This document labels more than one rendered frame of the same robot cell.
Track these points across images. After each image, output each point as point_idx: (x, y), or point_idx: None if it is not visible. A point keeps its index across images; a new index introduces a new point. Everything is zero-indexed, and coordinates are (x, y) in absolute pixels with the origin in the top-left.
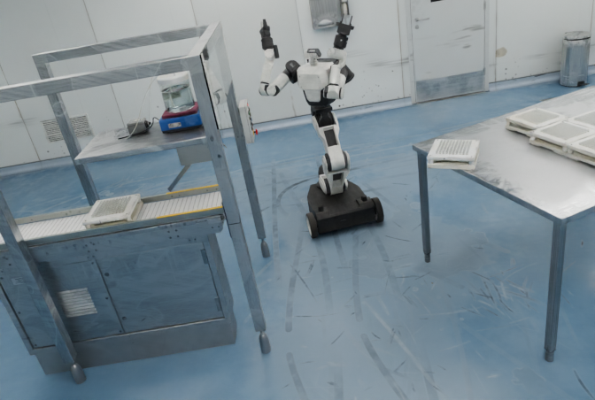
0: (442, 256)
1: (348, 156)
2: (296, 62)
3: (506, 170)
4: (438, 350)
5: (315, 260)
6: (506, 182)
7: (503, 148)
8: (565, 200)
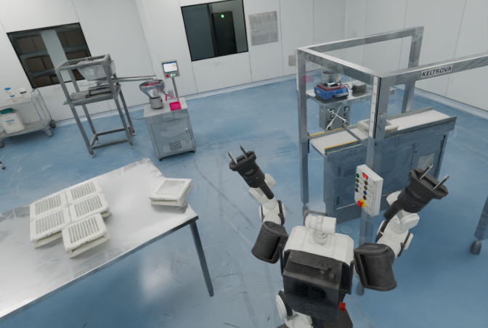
0: (198, 301)
1: (276, 295)
2: (366, 249)
3: (147, 185)
4: (215, 225)
5: None
6: (155, 175)
7: (133, 208)
8: (137, 166)
